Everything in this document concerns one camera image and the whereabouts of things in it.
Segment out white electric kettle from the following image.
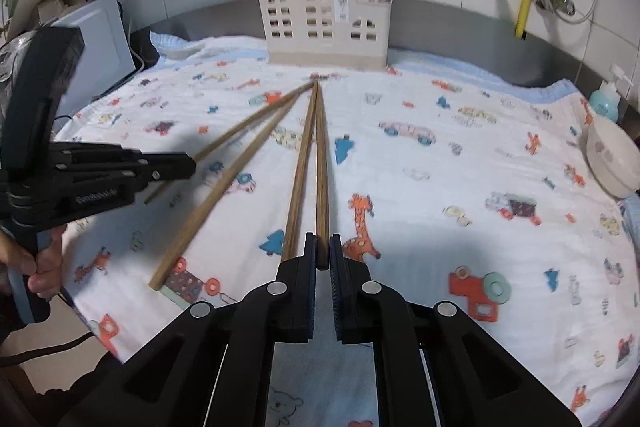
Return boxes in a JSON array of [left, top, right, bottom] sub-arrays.
[[34, 0, 72, 28]]

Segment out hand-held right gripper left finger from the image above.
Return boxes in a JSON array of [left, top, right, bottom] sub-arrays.
[[57, 232, 318, 427]]

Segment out beige plastic utensil holder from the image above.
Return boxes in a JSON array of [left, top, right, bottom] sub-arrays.
[[256, 0, 394, 72]]

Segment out white cartoon printed blanket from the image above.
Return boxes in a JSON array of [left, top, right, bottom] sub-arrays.
[[65, 32, 640, 427]]

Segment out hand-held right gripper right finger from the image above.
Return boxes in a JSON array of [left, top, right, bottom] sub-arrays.
[[329, 233, 584, 427]]

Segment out white ceramic bowl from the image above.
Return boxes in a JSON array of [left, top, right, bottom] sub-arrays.
[[584, 116, 640, 200]]

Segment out white microwave oven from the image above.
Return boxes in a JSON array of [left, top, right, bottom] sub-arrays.
[[49, 0, 139, 118]]

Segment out black cable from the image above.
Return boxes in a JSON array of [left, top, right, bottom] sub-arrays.
[[0, 286, 127, 369]]

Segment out blue pump soap bottle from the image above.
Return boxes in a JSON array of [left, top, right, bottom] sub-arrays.
[[587, 64, 629, 124]]

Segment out white power cable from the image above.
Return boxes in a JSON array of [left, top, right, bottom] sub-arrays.
[[127, 21, 147, 74]]

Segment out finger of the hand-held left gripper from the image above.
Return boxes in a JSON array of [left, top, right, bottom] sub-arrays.
[[51, 142, 197, 182], [61, 176, 152, 221]]

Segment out metal water valve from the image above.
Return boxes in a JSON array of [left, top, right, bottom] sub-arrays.
[[536, 0, 577, 16]]

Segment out person's left hand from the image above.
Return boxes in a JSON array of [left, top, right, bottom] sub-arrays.
[[0, 226, 68, 299]]

